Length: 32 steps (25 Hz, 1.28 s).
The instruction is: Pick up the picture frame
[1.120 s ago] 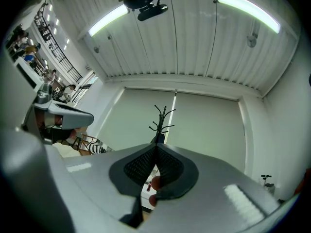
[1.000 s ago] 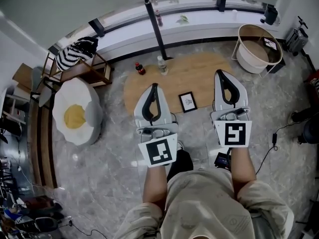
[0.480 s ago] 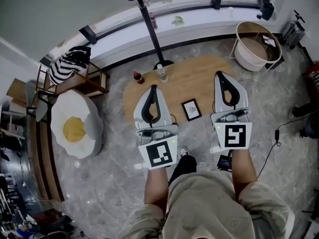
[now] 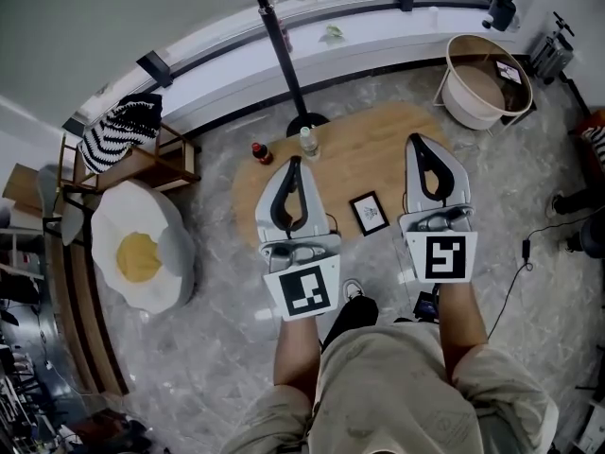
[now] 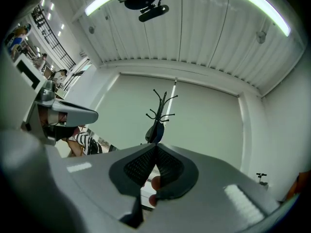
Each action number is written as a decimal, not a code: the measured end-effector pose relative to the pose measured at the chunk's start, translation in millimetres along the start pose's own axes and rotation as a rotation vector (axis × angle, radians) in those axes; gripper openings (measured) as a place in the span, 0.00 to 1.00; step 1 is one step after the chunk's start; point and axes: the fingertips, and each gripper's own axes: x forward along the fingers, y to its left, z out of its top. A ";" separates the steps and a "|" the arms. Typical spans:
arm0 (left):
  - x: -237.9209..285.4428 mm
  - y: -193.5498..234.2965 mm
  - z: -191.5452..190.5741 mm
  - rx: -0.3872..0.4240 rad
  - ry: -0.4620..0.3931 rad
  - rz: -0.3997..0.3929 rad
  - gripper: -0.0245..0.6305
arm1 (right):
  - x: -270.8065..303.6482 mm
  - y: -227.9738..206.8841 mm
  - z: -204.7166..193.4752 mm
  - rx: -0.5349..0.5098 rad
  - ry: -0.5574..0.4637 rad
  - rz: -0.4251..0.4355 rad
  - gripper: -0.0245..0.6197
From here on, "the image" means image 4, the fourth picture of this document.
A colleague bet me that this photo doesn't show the black power adapter cable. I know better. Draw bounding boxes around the black power adapter cable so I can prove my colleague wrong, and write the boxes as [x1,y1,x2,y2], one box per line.
[486,218,592,340]

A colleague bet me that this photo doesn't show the wooden coffee table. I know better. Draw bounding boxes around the wooden coffee table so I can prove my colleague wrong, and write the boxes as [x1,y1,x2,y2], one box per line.
[231,101,455,250]

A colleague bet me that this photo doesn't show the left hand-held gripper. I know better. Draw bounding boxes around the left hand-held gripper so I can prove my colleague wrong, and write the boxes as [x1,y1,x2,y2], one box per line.
[254,155,342,322]

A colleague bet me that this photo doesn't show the long wooden platform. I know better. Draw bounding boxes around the long wooden platform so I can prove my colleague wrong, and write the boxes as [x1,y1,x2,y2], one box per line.
[49,234,130,396]

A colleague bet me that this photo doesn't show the red sofa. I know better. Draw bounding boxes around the red sofa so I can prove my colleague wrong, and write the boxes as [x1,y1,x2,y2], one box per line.
[574,109,605,179]

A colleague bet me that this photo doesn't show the red-capped cola bottle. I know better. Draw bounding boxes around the red-capped cola bottle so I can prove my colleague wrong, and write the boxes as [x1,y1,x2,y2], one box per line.
[250,142,274,166]

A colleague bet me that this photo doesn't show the person's left forearm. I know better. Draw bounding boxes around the person's left forearm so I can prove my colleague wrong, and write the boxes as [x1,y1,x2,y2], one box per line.
[272,314,325,401]

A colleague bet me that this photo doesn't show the small framed picture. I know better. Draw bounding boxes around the small framed picture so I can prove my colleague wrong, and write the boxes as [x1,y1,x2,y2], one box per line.
[494,60,524,85]

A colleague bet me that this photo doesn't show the person's left white shoe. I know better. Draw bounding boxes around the person's left white shoe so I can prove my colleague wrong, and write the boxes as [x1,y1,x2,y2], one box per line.
[342,279,366,305]

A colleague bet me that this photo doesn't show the person's black trousers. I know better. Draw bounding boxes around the person's black trousers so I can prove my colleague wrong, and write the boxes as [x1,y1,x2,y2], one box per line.
[320,295,379,354]

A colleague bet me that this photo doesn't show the egg-shaped bean bag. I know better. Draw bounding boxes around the egg-shaped bean bag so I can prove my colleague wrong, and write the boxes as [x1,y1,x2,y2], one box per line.
[90,179,196,315]

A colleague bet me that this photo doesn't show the clear water bottle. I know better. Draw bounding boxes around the clear water bottle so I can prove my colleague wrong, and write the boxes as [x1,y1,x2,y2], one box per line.
[298,125,321,161]

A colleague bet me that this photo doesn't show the black white striped cushion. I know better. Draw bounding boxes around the black white striped cushion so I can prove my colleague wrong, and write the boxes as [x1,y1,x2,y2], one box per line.
[78,92,164,175]

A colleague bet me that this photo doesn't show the black device with screen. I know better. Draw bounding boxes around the black device with screen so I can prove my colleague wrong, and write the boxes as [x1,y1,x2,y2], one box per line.
[413,289,443,323]

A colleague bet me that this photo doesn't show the black picture frame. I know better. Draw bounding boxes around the black picture frame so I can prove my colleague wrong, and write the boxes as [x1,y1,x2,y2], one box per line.
[348,190,391,238]

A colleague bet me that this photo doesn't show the wooden shelf rack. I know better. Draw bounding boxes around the wooden shelf rack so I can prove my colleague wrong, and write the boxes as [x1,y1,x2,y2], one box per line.
[57,120,202,198]

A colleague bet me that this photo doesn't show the cardboard box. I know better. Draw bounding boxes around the cardboard box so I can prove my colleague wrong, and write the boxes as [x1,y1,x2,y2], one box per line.
[2,163,48,217]

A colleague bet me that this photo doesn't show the green plant leaves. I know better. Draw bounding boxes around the green plant leaves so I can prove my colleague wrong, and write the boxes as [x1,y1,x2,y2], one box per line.
[319,24,346,45]

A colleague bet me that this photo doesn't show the black coat stand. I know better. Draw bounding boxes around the black coat stand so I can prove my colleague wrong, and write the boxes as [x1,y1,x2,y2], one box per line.
[221,0,332,139]

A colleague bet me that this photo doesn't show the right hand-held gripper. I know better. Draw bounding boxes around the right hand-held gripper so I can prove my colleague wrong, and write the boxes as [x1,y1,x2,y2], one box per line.
[397,132,479,284]

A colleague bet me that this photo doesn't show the grey chair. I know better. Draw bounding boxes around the grey chair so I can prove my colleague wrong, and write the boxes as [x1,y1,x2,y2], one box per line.
[37,166,94,248]

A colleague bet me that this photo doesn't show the person's beige shirt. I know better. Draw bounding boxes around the person's beige shirt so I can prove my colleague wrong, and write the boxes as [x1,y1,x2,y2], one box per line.
[221,322,562,454]

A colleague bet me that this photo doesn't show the person's right forearm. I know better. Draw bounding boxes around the person's right forearm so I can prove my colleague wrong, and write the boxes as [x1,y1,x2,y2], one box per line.
[438,281,489,387]

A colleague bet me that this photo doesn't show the round white side table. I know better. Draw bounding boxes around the round white side table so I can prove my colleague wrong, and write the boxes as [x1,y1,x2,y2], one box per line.
[433,34,534,134]

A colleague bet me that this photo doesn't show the striped sofa cushion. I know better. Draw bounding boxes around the striped sofa cushion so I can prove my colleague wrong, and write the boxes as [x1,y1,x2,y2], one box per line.
[581,125,605,169]

